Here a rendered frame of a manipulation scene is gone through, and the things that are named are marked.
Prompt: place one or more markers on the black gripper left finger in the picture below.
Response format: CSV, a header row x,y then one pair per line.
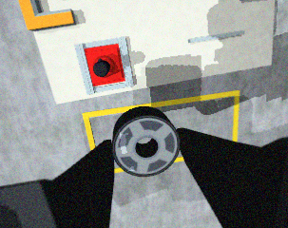
x,y
81,197

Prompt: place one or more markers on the black tyre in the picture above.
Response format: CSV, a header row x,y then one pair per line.
x,y
145,159

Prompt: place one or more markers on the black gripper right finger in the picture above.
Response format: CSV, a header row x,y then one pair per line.
x,y
246,185

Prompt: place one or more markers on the yellow rectangular outline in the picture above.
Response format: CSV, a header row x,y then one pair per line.
x,y
235,93

